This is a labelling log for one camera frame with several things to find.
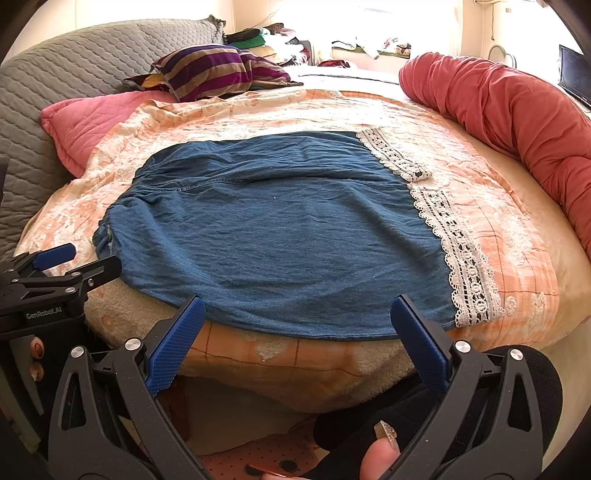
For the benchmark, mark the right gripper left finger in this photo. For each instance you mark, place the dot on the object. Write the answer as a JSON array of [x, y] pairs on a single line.
[[106, 421]]

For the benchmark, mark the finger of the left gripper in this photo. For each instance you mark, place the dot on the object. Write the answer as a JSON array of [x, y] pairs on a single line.
[[89, 276], [45, 259]]

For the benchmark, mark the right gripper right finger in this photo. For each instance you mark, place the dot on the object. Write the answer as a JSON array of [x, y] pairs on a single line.
[[486, 423]]

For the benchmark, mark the blue denim pants lace trim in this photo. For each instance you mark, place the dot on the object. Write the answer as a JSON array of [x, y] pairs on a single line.
[[303, 234]]

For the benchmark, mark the person's left hand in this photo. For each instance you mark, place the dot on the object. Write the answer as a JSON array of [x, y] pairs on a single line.
[[37, 351]]

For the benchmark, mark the person's right hand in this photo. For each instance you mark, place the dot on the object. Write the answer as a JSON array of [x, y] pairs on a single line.
[[360, 460]]

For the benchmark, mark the pink pillow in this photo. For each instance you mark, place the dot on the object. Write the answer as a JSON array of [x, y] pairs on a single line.
[[77, 125]]

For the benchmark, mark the grey quilted headboard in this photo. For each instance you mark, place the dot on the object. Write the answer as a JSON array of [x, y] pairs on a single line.
[[88, 62]]

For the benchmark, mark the purple striped pillow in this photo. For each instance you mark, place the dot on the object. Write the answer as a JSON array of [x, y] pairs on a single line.
[[206, 71]]

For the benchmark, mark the red rolled duvet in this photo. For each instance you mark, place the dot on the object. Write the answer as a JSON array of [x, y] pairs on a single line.
[[517, 114]]

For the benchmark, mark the clothes pile by window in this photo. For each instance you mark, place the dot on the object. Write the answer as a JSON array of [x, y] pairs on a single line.
[[276, 43]]

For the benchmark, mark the windowsill clutter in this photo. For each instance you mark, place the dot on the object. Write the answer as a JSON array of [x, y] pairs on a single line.
[[369, 54]]

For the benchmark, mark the black monitor screen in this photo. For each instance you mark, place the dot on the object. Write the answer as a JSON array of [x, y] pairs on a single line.
[[575, 74]]

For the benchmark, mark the white electric fan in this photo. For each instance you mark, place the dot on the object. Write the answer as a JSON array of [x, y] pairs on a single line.
[[499, 54]]

